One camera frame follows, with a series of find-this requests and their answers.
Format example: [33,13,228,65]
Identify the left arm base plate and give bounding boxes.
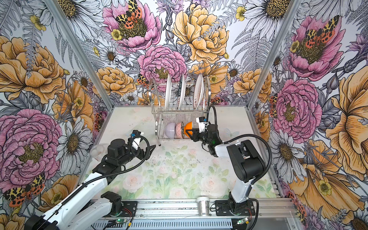
[104,201,138,218]

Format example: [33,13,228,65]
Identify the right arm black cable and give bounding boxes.
[206,104,273,185]

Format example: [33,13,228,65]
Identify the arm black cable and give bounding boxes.
[61,135,151,205]
[206,104,273,185]

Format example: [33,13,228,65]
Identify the aluminium front rail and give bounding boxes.
[86,199,297,220]

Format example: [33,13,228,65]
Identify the white cylinder on rail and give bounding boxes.
[196,196,210,216]

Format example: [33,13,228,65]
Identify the pink patterned white plate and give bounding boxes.
[193,74,204,110]

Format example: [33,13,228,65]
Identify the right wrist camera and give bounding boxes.
[196,117,208,133]

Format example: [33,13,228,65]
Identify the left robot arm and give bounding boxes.
[25,136,156,230]

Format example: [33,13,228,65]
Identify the lavender bowl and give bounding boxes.
[164,122,175,139]

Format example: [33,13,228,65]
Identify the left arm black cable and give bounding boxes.
[61,135,151,205]

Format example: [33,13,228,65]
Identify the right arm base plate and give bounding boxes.
[215,200,255,216]

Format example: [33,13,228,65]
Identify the green rimmed white plate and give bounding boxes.
[164,75,172,110]

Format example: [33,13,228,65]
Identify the orange bowl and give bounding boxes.
[184,122,193,138]

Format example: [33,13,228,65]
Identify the dark rimmed white plate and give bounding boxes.
[177,75,186,110]

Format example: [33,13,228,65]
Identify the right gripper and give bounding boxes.
[185,128,211,145]

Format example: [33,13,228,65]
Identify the clear plastic cup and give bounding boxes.
[90,144,107,162]

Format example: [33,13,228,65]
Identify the chrome two-tier dish rack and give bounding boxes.
[148,77,212,145]

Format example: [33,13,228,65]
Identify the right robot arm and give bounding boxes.
[184,124,270,215]

